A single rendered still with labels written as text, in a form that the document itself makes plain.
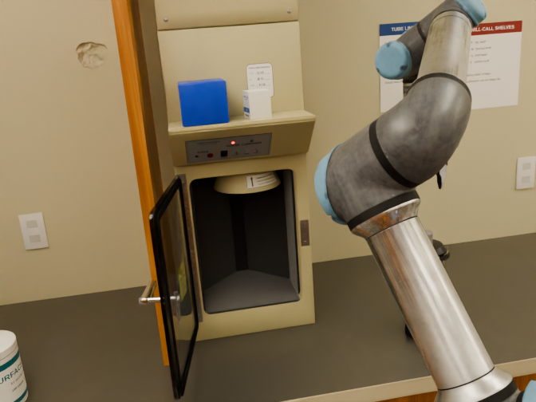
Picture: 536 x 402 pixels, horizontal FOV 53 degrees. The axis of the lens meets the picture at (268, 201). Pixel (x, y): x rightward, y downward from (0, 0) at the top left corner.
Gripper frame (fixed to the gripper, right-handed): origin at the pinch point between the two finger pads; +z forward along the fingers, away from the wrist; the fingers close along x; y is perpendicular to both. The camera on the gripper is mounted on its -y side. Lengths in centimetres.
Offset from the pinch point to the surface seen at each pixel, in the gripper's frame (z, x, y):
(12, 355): 24, 94, 20
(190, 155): -13, 50, 19
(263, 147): -12.7, 33.7, 15.3
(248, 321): 33, 39, 23
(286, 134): -15.7, 29.4, 11.2
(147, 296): 10, 66, 2
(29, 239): 15, 90, 78
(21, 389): 33, 94, 20
